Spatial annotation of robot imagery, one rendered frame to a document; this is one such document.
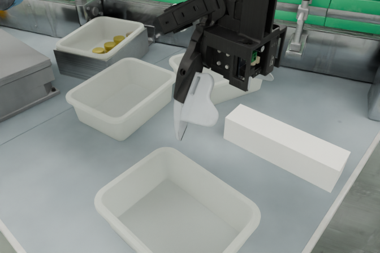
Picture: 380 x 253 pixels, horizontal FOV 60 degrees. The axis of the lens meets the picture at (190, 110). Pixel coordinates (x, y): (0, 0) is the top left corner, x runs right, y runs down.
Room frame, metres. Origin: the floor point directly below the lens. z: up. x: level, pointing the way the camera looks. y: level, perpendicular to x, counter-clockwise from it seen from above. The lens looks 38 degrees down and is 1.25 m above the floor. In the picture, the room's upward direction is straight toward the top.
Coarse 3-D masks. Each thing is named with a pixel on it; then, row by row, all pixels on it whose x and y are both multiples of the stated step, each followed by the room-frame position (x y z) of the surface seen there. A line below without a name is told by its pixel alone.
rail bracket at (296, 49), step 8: (304, 0) 0.74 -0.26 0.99; (304, 8) 0.73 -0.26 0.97; (296, 16) 0.74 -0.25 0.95; (304, 16) 0.73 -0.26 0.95; (296, 32) 0.74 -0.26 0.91; (296, 40) 0.74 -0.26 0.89; (304, 40) 0.79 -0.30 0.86; (288, 48) 0.75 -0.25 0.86; (296, 48) 0.73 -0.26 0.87; (304, 48) 0.81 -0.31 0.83; (288, 56) 0.73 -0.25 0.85; (296, 56) 0.72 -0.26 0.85
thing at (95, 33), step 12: (84, 24) 0.93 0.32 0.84; (96, 24) 0.97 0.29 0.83; (108, 24) 0.98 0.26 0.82; (120, 24) 0.96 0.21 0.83; (132, 24) 0.95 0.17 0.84; (72, 36) 0.87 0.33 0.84; (84, 36) 0.91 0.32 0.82; (96, 36) 0.95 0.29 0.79; (108, 36) 0.98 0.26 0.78; (132, 36) 0.86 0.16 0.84; (60, 48) 0.79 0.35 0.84; (72, 48) 0.78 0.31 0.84; (84, 48) 0.89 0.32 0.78; (120, 48) 0.80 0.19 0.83
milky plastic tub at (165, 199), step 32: (160, 160) 0.42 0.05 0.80; (192, 160) 0.40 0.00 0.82; (128, 192) 0.36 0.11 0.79; (160, 192) 0.39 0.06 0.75; (192, 192) 0.38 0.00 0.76; (224, 192) 0.34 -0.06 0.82; (128, 224) 0.32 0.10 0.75; (160, 224) 0.32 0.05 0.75; (192, 224) 0.32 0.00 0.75; (224, 224) 0.32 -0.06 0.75; (256, 224) 0.27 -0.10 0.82
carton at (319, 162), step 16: (240, 112) 0.55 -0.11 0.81; (256, 112) 0.55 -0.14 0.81; (224, 128) 0.53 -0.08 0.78; (240, 128) 0.51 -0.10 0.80; (256, 128) 0.50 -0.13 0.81; (272, 128) 0.50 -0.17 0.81; (288, 128) 0.50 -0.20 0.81; (240, 144) 0.51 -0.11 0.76; (256, 144) 0.49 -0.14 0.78; (272, 144) 0.47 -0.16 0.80; (288, 144) 0.45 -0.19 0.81; (304, 144) 0.45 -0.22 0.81; (320, 144) 0.45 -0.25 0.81; (272, 160) 0.46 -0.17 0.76; (288, 160) 0.44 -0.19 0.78; (304, 160) 0.42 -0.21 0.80; (320, 160) 0.41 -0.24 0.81; (336, 160) 0.41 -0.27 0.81; (304, 176) 0.42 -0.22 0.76; (320, 176) 0.40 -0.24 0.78; (336, 176) 0.39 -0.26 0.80
